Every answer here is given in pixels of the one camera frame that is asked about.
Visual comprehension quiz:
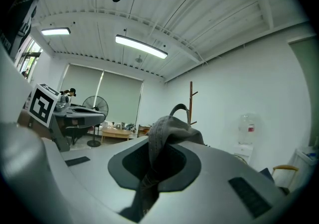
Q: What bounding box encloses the grey cloth garment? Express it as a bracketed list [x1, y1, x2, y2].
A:
[119, 103, 206, 223]

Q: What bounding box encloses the clear water bottle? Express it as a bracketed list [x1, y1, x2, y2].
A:
[238, 112, 260, 145]

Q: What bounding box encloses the grey-green door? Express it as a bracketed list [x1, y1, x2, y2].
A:
[287, 35, 319, 147]

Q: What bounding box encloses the glass door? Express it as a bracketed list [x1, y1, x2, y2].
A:
[14, 39, 43, 80]

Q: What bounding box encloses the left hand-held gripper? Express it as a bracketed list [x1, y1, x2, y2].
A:
[27, 83, 107, 153]

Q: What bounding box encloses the brown wooden coat rack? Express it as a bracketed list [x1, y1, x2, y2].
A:
[188, 81, 199, 126]

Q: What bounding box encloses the wooden side shelf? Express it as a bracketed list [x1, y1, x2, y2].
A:
[137, 123, 153, 138]

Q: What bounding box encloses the brown cardboard box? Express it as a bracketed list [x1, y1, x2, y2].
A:
[16, 109, 52, 139]

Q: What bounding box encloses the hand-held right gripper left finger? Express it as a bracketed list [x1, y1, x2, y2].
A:
[41, 136, 151, 216]

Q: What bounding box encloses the grey roller blind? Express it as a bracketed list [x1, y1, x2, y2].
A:
[60, 63, 104, 110]
[96, 70, 145, 126]

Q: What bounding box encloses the oval wooden coffee table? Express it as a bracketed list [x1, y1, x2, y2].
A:
[100, 128, 133, 143]

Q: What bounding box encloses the long ceiling light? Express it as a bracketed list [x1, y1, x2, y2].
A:
[40, 27, 71, 36]
[115, 34, 168, 60]

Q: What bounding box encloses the white box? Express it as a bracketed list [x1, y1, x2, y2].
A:
[294, 145, 319, 171]

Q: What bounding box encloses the person's black printed t-shirt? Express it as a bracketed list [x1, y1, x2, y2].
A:
[0, 0, 42, 57]

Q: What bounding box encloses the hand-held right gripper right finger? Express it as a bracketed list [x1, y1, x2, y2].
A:
[139, 142, 289, 224]

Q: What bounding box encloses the black standing fan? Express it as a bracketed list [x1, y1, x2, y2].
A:
[82, 95, 110, 148]

